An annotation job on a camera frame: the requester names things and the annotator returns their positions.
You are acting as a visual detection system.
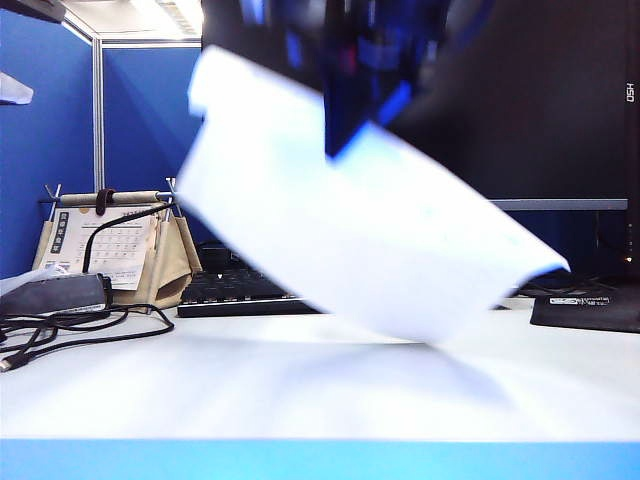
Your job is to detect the large black computer monitor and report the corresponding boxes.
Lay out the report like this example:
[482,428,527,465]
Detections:
[201,0,630,212]

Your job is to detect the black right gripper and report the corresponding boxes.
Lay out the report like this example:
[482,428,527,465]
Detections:
[323,0,497,159]

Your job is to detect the black mouse pad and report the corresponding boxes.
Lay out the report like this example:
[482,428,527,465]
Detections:
[529,279,640,334]

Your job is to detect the black mechanical keyboard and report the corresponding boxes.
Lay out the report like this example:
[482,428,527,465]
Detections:
[176,269,321,319]

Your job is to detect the black cables behind mouse pad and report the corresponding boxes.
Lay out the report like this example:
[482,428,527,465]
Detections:
[514,211,627,297]

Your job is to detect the small black adapter box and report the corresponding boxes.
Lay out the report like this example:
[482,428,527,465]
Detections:
[198,240,236,274]

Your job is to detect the silver partition post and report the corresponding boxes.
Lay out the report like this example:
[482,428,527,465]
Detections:
[91,36,107,194]

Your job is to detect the black cable with usb plug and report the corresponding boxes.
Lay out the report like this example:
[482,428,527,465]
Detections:
[0,301,177,374]

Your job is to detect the beige desk calendar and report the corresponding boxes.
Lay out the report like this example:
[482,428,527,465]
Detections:
[33,191,204,309]

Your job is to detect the white printed calendar card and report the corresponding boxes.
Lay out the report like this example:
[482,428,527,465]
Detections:
[39,204,159,292]

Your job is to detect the black monitor with white lettering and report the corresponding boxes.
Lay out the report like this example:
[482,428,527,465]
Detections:
[624,0,640,282]

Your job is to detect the white wrinkled paper sheet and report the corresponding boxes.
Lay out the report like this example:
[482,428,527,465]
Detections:
[174,43,572,346]

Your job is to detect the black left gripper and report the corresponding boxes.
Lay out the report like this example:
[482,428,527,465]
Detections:
[0,0,67,107]

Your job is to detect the grey power adapter block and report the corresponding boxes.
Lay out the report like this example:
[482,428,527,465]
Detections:
[0,272,113,314]

